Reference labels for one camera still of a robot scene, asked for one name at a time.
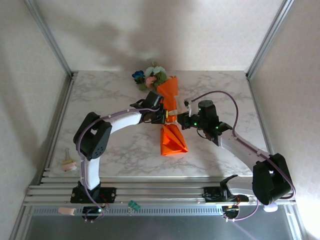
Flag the cream ribbon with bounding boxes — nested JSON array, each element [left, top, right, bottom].
[[165, 95, 186, 125]]

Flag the orange wrapping paper sheet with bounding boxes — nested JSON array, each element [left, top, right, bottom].
[[156, 75, 189, 157]]

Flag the fake flower bouquet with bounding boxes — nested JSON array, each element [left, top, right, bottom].
[[131, 62, 177, 92]]

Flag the aluminium mounting rails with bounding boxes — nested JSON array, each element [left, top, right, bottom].
[[23, 174, 297, 207]]

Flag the black controller board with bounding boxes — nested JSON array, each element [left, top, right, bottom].
[[82, 206, 107, 222], [220, 204, 241, 221]]

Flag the green plug connector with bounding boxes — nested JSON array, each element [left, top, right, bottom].
[[127, 199, 141, 211]]

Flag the grey slotted metal tray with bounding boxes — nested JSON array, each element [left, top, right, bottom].
[[9, 204, 307, 240]]

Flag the pink rubber block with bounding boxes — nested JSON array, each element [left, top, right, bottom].
[[57, 207, 77, 217]]

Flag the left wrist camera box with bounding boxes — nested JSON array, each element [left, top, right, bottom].
[[144, 90, 165, 109]]

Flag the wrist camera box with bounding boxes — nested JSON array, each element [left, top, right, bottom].
[[196, 99, 220, 121], [144, 90, 165, 109]]

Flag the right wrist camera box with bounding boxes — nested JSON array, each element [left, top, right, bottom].
[[196, 99, 220, 121]]

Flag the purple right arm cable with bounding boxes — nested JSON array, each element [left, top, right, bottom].
[[185, 89, 297, 222]]

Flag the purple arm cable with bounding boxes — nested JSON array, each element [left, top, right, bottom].
[[185, 89, 297, 222], [77, 105, 162, 224]]

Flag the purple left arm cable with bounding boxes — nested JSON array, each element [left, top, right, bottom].
[[77, 105, 162, 224]]

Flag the aluminium table edge rail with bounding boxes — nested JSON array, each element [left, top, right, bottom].
[[246, 76, 281, 181], [37, 74, 77, 186]]

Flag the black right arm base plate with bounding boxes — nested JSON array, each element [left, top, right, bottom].
[[202, 185, 250, 203]]

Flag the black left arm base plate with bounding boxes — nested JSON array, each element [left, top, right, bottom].
[[70, 186, 118, 204]]

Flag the aluminium frame post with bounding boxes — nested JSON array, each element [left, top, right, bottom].
[[23, 0, 76, 79], [245, 0, 294, 79]]

